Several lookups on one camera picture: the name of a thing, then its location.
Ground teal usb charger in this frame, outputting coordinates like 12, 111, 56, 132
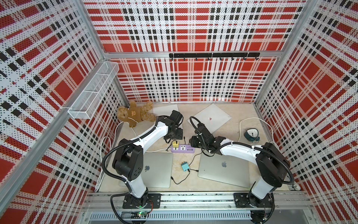
181, 162, 190, 172

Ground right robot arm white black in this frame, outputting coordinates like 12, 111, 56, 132
189, 116, 295, 208

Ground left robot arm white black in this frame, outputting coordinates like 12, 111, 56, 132
102, 110, 184, 208

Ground yellow usb charger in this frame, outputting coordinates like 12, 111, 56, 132
172, 140, 179, 148

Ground white laptop back right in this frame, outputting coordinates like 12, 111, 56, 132
194, 104, 232, 133

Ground white laptop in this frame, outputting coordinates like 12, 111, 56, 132
153, 105, 179, 116
194, 104, 232, 133

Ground white laptop back left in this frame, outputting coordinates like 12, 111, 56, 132
153, 105, 179, 116

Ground silver laptop front left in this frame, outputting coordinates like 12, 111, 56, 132
120, 152, 173, 188

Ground silver laptop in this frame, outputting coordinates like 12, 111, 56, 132
198, 155, 258, 189
120, 152, 173, 188

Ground silver laptop front right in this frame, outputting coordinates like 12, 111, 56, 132
198, 155, 258, 189

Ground purple power strip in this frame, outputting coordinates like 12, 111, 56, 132
171, 144, 195, 154

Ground brown teddy bear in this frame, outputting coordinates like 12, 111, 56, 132
117, 100, 156, 127

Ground white power cord left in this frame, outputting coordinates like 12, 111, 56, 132
95, 121, 172, 192

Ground white power cord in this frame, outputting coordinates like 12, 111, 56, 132
95, 121, 172, 192
232, 117, 301, 191

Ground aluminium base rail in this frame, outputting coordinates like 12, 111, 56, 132
78, 191, 319, 224

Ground black hook rail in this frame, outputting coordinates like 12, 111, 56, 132
169, 52, 260, 59

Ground white wire mesh basket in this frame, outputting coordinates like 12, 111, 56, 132
68, 61, 119, 119

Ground white power cord right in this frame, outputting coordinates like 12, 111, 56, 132
232, 117, 301, 191

